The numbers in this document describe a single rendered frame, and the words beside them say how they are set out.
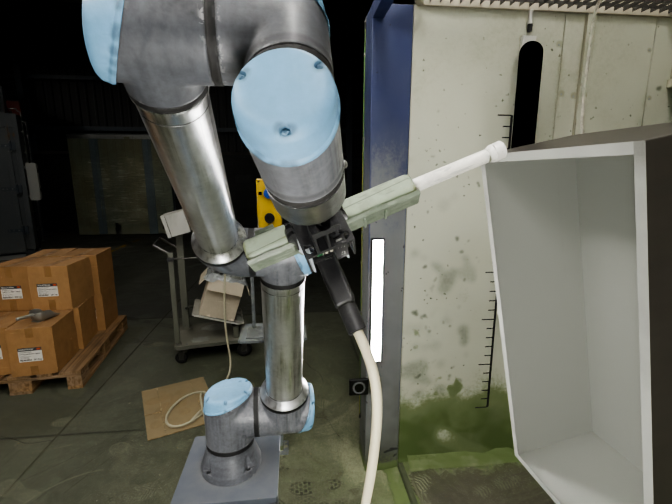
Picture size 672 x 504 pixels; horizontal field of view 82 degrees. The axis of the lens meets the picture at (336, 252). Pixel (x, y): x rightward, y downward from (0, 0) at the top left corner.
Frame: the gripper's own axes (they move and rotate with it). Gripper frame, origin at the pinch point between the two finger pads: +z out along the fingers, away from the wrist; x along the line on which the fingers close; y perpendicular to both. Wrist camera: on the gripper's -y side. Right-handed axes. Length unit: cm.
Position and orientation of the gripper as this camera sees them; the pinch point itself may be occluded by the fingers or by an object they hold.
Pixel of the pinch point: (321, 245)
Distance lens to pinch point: 66.5
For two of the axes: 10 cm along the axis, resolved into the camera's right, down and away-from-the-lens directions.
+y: 3.9, 8.4, -3.8
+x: 9.2, -3.9, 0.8
